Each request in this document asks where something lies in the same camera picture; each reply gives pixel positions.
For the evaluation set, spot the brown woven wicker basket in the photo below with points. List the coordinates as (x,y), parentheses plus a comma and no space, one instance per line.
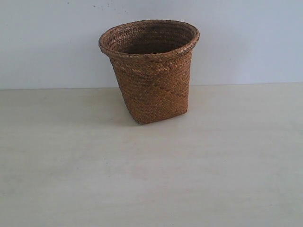
(151,60)

